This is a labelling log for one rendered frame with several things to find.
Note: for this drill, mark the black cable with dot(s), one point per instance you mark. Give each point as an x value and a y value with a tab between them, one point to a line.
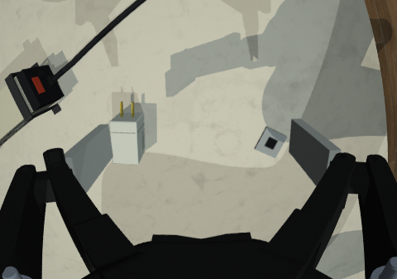
62	71
98	37
80	54
135	5
118	19

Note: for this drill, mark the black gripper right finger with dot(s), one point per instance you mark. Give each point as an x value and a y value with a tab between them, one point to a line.
302	239

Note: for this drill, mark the grey charger with two brass prongs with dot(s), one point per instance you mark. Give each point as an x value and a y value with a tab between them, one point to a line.
127	134

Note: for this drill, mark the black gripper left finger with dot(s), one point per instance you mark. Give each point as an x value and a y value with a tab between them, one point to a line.
97	238

